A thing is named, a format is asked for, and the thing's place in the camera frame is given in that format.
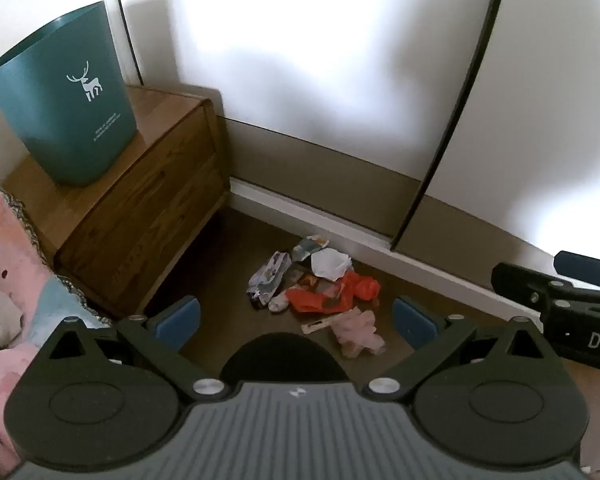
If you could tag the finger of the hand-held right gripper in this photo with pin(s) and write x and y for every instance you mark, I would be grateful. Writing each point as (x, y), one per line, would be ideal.
(587, 266)
(522, 280)

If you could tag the white wardrobe frame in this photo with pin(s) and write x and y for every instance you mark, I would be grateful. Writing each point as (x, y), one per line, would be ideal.
(117, 20)

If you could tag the white paper strip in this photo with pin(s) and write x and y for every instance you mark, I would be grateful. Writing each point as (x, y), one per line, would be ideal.
(320, 324)

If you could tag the white paper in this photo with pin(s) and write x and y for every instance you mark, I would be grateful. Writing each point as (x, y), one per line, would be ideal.
(331, 264)

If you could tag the wooden nightstand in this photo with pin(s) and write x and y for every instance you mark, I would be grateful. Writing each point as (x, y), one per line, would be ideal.
(145, 200)

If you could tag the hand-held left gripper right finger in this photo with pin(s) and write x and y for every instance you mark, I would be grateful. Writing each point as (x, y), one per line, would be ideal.
(414, 324)

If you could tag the white sliding wardrobe door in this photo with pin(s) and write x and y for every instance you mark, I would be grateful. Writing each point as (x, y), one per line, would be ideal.
(555, 110)
(305, 60)

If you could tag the small white crumpled tissue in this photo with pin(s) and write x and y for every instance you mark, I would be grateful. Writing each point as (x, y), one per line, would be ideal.
(278, 304)

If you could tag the orange plastic bag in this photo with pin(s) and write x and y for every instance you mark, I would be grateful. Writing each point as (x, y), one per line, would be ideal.
(365, 287)

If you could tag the grey orange printed wrapper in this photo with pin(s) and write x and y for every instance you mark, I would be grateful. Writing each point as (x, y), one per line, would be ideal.
(307, 247)

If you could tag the pink printed blanket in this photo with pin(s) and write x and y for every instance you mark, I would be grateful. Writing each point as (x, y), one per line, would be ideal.
(20, 285)

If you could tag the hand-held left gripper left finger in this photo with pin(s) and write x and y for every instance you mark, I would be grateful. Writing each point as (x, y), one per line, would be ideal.
(179, 321)

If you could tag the crumpled pink tissue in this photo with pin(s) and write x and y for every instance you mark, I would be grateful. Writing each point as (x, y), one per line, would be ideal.
(357, 332)

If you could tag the teal bin with deer print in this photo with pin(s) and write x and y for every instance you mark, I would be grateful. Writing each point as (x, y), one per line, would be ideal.
(55, 110)

